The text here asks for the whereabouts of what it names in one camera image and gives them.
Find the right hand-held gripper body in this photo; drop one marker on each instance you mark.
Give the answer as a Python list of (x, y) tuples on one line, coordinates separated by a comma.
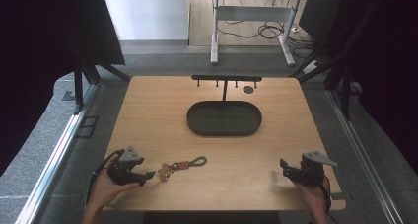
[(309, 173)]

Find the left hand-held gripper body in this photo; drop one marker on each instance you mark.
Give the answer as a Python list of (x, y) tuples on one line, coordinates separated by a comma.
[(122, 171)]

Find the black key rack with tray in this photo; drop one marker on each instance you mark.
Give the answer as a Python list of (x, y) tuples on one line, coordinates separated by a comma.
[(224, 118)]

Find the person's right hand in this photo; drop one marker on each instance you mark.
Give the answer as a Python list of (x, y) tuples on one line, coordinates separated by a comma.
[(312, 196)]

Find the person's left hand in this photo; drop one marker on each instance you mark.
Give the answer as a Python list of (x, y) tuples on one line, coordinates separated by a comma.
[(104, 191)]

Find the round dark table grommet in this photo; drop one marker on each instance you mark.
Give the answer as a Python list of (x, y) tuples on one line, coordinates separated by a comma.
[(248, 89)]

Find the black metal stand legs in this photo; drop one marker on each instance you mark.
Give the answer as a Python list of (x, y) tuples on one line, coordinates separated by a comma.
[(85, 82), (338, 82)]

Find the white power strip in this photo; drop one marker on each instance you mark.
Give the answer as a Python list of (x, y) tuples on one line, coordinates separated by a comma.
[(311, 67)]

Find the black curtain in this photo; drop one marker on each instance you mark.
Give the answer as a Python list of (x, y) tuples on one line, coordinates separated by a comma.
[(384, 59), (39, 53)]

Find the aluminium rail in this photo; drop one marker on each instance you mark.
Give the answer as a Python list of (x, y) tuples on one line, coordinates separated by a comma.
[(55, 161), (358, 151)]

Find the white desk frame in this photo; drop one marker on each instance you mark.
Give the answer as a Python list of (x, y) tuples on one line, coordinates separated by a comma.
[(253, 13)]

